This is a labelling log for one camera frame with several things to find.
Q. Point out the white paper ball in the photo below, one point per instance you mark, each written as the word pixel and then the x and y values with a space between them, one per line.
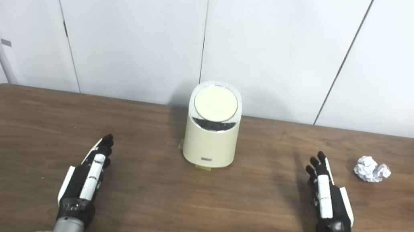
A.
pixel 370 169

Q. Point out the yellow tape under bin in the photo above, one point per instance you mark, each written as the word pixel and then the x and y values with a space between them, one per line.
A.
pixel 202 167

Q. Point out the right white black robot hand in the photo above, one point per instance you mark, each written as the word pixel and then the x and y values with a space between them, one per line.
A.
pixel 327 197

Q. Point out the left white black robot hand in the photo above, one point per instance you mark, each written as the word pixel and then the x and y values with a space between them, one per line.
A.
pixel 91 174

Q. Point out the black wall panel hinge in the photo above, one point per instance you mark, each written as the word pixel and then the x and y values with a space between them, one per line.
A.
pixel 65 29

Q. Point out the cream-colored lidded bin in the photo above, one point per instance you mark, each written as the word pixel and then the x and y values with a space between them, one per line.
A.
pixel 209 140

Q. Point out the small grey wall tag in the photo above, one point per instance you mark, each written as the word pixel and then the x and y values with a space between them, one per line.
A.
pixel 6 42

